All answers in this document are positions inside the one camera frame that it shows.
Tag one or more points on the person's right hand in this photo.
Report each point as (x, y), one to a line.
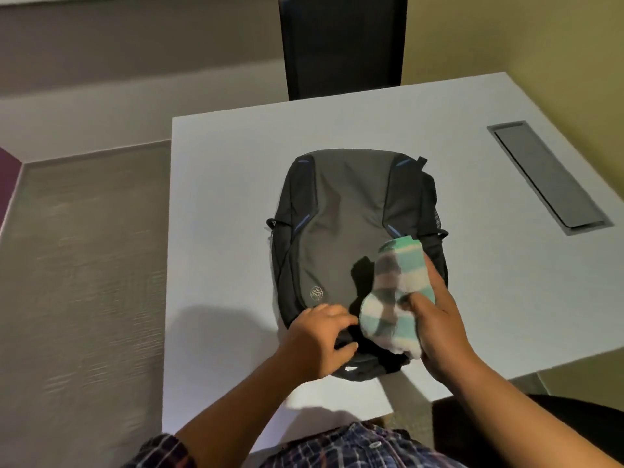
(439, 336)

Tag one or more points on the person's left hand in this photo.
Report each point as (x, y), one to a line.
(312, 346)

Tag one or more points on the green white striped towel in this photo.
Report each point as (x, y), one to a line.
(395, 297)

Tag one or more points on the grey backpack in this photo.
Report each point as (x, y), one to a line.
(341, 224)

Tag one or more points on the black chair with armrests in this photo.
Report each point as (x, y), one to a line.
(565, 424)

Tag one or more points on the black mesh-back chair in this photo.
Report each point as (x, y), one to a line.
(341, 43)

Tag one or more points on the person's left forearm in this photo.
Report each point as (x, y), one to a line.
(229, 424)

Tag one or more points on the person's right forearm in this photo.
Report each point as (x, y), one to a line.
(521, 424)

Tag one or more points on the white table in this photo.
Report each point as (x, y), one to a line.
(487, 199)

